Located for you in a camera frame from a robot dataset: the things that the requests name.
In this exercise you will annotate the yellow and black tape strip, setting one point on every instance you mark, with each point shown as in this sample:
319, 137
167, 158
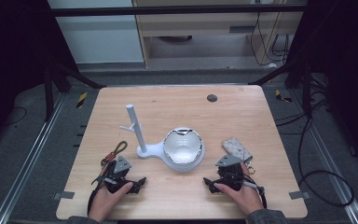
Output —
81, 100
280, 95

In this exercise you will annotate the wooden cabinet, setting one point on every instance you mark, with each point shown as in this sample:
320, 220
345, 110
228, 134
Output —
199, 21

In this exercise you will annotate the white cabinet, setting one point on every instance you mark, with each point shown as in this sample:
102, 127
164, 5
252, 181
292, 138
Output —
105, 40

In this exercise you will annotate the black metal stand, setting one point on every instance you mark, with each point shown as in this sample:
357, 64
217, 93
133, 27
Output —
48, 93
306, 90

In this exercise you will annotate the white hook stand with bowl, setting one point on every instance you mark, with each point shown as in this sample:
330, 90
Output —
155, 151

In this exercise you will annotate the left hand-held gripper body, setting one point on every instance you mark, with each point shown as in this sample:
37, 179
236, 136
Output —
117, 174

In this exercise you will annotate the aluminium floor rail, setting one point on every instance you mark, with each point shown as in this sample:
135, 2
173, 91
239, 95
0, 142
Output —
28, 158
329, 155

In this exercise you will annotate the black horizontal bar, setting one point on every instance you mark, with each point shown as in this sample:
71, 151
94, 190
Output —
167, 10

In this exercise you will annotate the person's left hand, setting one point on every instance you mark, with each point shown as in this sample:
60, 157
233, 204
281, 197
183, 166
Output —
105, 200

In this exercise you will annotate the person's right hand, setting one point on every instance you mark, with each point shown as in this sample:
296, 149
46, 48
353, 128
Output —
245, 199

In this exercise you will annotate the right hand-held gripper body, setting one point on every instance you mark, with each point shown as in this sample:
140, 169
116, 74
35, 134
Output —
230, 177

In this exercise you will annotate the grey tape piece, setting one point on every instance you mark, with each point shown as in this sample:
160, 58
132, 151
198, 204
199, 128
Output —
64, 195
299, 195

